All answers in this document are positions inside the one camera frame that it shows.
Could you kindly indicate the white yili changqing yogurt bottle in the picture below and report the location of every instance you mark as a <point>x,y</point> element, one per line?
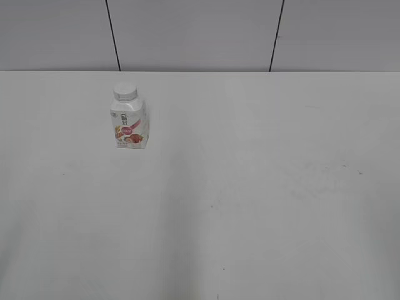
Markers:
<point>130,123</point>

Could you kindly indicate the white ribbed bottle cap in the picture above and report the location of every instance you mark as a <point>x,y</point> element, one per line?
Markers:
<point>125,91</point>

